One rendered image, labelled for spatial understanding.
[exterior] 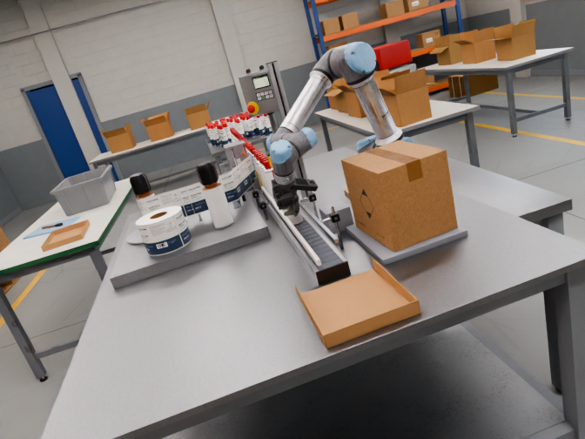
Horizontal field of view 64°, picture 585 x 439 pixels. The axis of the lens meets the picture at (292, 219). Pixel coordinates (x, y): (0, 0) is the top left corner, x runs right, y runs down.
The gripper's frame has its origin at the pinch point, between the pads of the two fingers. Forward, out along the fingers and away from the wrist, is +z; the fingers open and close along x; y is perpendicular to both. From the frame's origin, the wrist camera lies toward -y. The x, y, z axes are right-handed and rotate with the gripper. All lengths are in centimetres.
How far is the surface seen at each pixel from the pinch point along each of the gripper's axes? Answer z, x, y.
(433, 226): -17, 39, -36
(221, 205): 9.5, -26.6, 26.9
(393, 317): -30, 69, -5
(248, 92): -16, -66, -1
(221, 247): 13.0, -6.2, 32.4
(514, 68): 158, -236, -312
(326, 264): -15.4, 37.9, 1.5
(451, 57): 220, -371, -330
